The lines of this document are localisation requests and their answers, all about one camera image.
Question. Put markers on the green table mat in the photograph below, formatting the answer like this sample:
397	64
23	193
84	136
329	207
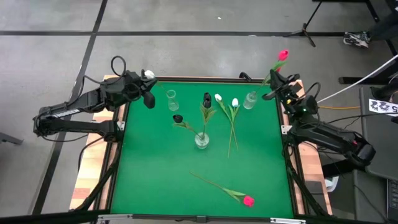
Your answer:
161	186

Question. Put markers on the white floor object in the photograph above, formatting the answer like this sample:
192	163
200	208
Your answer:
332	183

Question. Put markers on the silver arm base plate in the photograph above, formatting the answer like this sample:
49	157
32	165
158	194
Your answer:
121	126
285	129

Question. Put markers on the black artificial tulip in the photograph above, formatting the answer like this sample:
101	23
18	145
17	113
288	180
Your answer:
177	118
206	104
207	96

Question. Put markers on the person's shoe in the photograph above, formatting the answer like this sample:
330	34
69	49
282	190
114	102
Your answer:
357	39

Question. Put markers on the clear glass bottle vase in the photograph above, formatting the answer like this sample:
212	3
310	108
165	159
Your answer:
249	102

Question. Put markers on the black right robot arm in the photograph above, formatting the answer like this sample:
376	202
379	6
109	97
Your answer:
329	138

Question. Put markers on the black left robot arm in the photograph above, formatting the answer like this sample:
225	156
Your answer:
77	104

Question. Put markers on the silver metal bracket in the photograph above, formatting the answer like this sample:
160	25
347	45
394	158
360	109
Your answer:
115	217
287	221

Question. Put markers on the black tripod stand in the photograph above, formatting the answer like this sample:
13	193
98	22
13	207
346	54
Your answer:
303	30

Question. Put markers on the white number tag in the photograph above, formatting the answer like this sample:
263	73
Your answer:
382	106

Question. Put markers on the clear round glass vase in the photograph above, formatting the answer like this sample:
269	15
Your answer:
202	143

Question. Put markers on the clear glass flask vase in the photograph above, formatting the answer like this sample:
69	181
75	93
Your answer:
173	105

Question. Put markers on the grey computer case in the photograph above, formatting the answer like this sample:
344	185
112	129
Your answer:
357	199

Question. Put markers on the grey cabinet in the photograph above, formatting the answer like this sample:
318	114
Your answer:
379	130

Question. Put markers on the grey chair foot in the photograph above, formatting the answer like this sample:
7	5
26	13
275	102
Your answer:
11	139

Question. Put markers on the white artificial tulip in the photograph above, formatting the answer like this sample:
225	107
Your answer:
235	102
150	74
218	97

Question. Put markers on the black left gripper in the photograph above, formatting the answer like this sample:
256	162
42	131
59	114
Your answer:
121	90

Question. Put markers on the person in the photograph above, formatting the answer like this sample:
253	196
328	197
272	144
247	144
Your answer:
385	28

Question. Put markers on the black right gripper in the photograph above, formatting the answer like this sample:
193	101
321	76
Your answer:
301	104

